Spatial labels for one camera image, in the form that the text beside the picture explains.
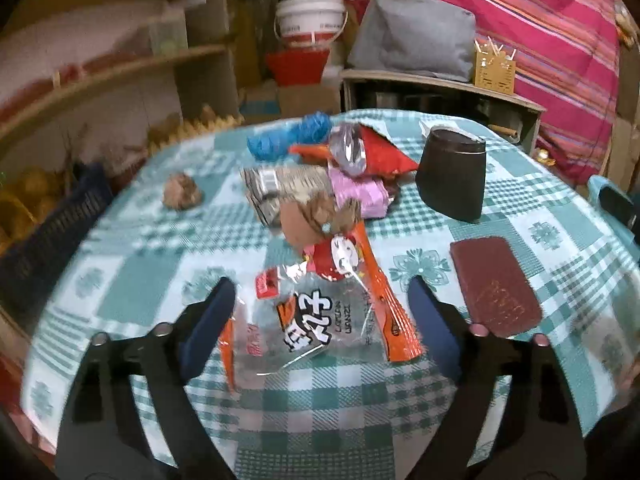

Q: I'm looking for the wooden utensil holder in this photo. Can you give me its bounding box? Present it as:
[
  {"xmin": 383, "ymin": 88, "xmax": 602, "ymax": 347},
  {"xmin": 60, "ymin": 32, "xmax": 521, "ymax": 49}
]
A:
[{"xmin": 473, "ymin": 37, "xmax": 516, "ymax": 96}]

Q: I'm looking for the grey wooden side shelf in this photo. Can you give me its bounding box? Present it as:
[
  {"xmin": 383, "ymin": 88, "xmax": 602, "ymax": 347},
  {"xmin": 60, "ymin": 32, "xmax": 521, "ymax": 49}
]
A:
[{"xmin": 341, "ymin": 68, "xmax": 546, "ymax": 154}]

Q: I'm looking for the silver brown wrapper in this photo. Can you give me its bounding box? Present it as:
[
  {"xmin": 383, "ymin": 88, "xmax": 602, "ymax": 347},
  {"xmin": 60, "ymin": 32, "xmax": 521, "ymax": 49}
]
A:
[{"xmin": 241, "ymin": 165, "xmax": 333, "ymax": 226}]

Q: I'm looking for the green checked tablecloth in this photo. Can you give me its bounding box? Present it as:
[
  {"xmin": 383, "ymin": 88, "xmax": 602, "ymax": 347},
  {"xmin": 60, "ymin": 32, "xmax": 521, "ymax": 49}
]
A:
[{"xmin": 21, "ymin": 110, "xmax": 639, "ymax": 479}]

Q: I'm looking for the red plastic basin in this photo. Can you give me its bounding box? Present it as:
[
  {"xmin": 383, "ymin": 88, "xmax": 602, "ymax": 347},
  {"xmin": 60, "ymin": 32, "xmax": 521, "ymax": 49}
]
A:
[{"xmin": 265, "ymin": 49, "xmax": 330, "ymax": 87}]

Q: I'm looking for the red striped curtain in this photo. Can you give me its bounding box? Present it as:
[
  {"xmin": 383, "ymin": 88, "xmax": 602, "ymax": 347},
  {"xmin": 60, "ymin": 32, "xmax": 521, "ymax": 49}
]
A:
[{"xmin": 347, "ymin": 0, "xmax": 620, "ymax": 184}]

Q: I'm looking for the red foil chip bag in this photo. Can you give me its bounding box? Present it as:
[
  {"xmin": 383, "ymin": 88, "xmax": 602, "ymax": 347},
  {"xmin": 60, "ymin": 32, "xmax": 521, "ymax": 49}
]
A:
[{"xmin": 288, "ymin": 122, "xmax": 420, "ymax": 179}]

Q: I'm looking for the grey fabric bag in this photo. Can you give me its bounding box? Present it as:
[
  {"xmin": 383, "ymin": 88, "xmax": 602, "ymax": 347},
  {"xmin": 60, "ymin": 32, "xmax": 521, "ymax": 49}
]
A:
[{"xmin": 347, "ymin": 0, "xmax": 476, "ymax": 82}]

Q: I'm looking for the blue plastic bag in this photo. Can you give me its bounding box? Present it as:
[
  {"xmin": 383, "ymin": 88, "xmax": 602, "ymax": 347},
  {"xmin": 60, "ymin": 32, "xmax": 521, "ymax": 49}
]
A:
[{"xmin": 247, "ymin": 112, "xmax": 332, "ymax": 162}]

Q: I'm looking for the brown torn cardboard piece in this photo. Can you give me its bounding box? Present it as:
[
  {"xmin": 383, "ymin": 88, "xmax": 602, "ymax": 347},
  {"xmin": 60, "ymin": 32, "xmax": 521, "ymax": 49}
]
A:
[{"xmin": 280, "ymin": 193, "xmax": 362, "ymax": 254}]

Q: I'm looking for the white plastic bucket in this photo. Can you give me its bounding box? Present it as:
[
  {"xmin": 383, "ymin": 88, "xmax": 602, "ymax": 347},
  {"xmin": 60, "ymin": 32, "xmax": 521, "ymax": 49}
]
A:
[{"xmin": 273, "ymin": 0, "xmax": 348, "ymax": 49}]

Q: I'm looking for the light blue laundry basket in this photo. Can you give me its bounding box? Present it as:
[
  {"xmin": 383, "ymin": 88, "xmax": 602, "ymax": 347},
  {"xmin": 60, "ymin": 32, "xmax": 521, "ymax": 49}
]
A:
[{"xmin": 587, "ymin": 176, "xmax": 640, "ymax": 260}]

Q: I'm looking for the clear snack wrapper black lettering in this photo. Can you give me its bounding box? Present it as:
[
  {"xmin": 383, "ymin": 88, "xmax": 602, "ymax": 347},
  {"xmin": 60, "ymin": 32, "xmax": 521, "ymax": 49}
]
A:
[{"xmin": 233, "ymin": 261, "xmax": 386, "ymax": 382}]

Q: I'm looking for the dark blue crate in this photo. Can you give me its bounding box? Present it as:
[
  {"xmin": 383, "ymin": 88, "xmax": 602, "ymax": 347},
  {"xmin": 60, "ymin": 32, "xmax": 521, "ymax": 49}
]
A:
[{"xmin": 1, "ymin": 162, "xmax": 113, "ymax": 333}]

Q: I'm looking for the red white candy wrapper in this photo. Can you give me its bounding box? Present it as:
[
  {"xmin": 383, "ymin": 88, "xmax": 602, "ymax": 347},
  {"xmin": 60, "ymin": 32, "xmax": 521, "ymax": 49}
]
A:
[{"xmin": 303, "ymin": 234, "xmax": 360, "ymax": 282}]

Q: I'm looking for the brown paper ball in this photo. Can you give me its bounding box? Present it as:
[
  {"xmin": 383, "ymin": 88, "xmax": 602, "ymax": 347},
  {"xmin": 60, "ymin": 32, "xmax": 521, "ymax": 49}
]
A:
[{"xmin": 163, "ymin": 172, "xmax": 203, "ymax": 210}]

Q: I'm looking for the yellow egg tray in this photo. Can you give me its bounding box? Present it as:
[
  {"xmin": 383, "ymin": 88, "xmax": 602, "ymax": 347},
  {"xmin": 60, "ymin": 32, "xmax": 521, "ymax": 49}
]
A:
[{"xmin": 146, "ymin": 104, "xmax": 244, "ymax": 156}]

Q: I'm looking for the pink wrapper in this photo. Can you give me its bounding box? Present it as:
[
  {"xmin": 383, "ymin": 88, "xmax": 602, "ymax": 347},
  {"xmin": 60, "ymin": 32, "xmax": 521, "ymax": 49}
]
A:
[{"xmin": 328, "ymin": 164, "xmax": 394, "ymax": 219}]

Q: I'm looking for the wooden wall shelf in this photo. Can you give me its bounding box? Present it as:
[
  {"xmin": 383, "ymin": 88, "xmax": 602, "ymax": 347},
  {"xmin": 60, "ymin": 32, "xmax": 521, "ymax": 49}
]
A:
[{"xmin": 1, "ymin": 0, "xmax": 239, "ymax": 152}]

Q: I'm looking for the black cup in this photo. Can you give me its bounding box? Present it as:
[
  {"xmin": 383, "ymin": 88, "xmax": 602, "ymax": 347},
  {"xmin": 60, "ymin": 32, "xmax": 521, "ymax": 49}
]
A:
[{"xmin": 416, "ymin": 126, "xmax": 487, "ymax": 222}]

